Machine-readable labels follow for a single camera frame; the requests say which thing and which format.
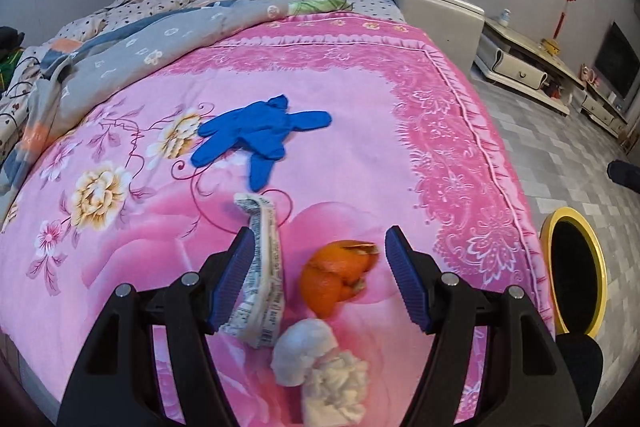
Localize cream low cabinet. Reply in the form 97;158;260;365
580;79;633;138

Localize polka-dot bed sheet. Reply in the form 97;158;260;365
350;0;406;22

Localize blue rubber glove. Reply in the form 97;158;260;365
190;94;333;192

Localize cream floral sheet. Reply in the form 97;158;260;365
0;47;56;158

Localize yellow-rimmed black bin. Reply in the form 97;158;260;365
540;207;608;339

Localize pink floral blanket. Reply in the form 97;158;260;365
0;12;556;427

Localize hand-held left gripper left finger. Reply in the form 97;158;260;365
56;226;256;427

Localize printed paper strip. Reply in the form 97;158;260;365
219;193;287;350

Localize black wall television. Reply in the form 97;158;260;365
594;21;640;100

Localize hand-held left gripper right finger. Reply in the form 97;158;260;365
384;226;586;427

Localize green floral bag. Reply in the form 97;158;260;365
0;49;23;92

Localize cream TV cabinet with drawer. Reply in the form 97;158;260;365
472;18;586;116

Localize white nightstand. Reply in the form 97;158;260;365
384;0;486;78

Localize dark shoe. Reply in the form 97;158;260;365
607;159;640;194

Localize black cloth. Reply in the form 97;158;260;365
0;26;25;52

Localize white tissue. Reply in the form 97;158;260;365
270;318;370;427

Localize green patterned cloth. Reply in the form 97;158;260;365
287;0;353;15

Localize grey floral quilt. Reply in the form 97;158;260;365
0;0;293;188

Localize orange peel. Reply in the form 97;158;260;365
300;239;381;320

